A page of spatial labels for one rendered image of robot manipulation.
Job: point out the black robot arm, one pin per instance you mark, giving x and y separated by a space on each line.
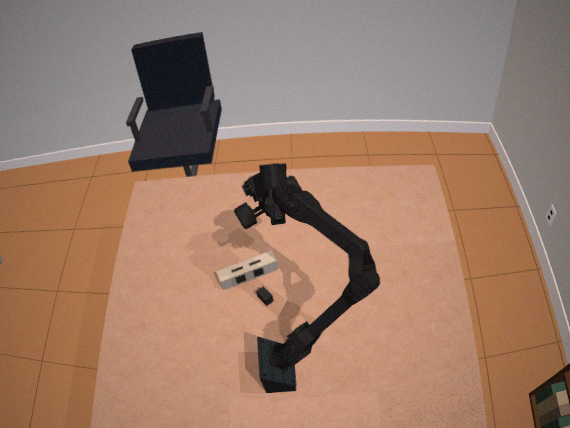
304 207

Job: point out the black two-prong plug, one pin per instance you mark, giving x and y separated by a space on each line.
264 296

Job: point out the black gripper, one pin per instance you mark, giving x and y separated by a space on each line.
246 215

